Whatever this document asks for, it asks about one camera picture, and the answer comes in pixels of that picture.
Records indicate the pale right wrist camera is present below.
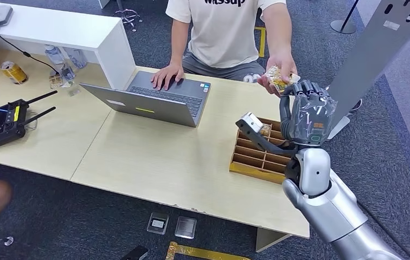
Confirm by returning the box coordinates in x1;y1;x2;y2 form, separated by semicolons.
235;112;264;137

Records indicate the person's left hand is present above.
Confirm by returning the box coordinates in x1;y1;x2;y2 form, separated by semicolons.
257;53;298;98

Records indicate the golden drink can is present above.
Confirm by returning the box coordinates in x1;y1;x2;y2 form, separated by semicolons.
0;60;29;85

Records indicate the clear plastic card case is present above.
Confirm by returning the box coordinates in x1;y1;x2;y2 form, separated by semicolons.
174;216;198;240
146;212;170;236

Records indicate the grey laptop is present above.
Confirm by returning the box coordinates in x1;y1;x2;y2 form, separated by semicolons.
79;70;212;128

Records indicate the black stanchion post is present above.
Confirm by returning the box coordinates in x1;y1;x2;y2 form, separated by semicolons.
330;0;361;35

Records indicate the black flat floor object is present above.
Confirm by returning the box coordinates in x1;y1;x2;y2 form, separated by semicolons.
120;245;149;260

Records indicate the wooden slotted card box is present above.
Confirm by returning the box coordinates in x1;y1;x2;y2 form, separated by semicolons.
229;116;300;185

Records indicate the metal chair base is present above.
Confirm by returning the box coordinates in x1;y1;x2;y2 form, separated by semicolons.
113;8;143;33

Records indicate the black remote controller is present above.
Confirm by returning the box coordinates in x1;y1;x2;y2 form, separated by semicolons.
0;90;59;150

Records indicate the small clear wrapped item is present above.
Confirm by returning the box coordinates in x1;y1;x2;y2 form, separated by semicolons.
49;73;64;90

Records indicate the clear water bottle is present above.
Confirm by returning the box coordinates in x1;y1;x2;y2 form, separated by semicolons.
63;47;88;69
44;44;76;82

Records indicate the grey standing panel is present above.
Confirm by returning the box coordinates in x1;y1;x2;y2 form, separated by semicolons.
325;0;410;140

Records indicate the person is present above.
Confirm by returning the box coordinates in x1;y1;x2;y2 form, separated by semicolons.
150;0;298;98

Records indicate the yellow floor tape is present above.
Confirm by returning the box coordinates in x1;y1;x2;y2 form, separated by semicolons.
254;26;266;59
165;241;253;260

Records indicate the person's right hand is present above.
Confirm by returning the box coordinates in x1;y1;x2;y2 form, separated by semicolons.
150;63;185;92

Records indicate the white desk shelf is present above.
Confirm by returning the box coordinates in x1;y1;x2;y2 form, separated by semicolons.
0;0;137;91

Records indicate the white desk leg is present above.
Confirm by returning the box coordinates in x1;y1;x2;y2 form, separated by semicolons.
254;227;292;254

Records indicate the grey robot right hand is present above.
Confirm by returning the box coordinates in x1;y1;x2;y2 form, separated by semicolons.
279;79;338;147

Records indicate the black power cable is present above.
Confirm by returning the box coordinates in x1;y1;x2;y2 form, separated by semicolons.
0;24;61;75

